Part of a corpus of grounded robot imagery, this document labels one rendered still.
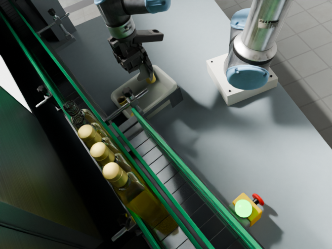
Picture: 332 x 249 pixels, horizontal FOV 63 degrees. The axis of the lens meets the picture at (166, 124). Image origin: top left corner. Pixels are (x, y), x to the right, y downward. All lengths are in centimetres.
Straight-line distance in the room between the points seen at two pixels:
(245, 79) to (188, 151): 32
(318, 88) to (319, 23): 64
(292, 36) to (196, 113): 152
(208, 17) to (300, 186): 87
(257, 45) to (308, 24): 178
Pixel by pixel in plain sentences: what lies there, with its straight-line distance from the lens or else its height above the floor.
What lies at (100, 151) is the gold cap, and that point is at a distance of 54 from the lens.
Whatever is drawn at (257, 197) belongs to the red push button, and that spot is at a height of 81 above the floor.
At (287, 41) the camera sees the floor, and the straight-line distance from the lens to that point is 235.
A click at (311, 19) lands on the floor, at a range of 256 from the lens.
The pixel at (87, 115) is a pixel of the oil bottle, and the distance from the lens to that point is 70.
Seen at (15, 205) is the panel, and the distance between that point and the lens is 44.
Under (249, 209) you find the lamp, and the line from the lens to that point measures 76.
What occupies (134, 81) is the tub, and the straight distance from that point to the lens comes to 108.
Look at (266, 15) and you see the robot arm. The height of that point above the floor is 117.
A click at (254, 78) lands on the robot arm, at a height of 98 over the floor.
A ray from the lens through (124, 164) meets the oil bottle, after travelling 59.
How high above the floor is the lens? 159
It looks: 55 degrees down
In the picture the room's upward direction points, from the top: 24 degrees counter-clockwise
